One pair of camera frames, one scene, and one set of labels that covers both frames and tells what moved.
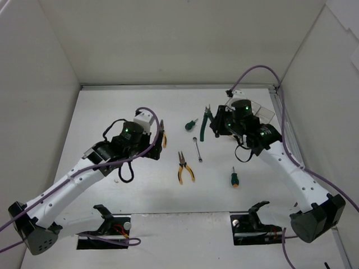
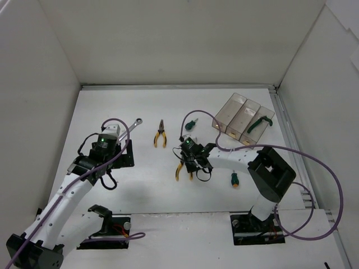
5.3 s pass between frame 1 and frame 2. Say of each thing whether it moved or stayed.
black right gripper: moved
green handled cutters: moved
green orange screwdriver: stayed
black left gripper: moved
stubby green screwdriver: stayed
